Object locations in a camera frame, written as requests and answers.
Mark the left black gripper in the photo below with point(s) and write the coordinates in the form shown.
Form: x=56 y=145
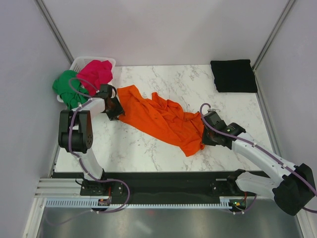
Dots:
x=119 y=111

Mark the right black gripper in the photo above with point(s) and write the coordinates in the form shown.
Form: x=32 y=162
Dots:
x=205 y=140

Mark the orange t shirt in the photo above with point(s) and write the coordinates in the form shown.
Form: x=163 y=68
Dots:
x=162 y=119

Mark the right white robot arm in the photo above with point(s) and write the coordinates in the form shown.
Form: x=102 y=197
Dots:
x=290 y=186

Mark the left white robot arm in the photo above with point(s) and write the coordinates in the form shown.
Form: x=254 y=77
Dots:
x=75 y=132

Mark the red t shirt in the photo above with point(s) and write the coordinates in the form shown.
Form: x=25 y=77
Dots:
x=94 y=74

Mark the green t shirt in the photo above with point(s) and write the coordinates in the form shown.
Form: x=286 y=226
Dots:
x=66 y=93

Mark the white laundry basket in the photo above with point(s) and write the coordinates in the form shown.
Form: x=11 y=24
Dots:
x=78 y=64

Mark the folded black t shirt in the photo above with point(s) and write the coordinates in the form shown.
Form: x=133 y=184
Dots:
x=234 y=76

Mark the white slotted cable duct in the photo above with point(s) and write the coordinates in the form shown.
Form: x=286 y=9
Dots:
x=96 y=203

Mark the aluminium frame rail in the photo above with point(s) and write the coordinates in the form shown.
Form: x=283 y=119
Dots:
x=58 y=188

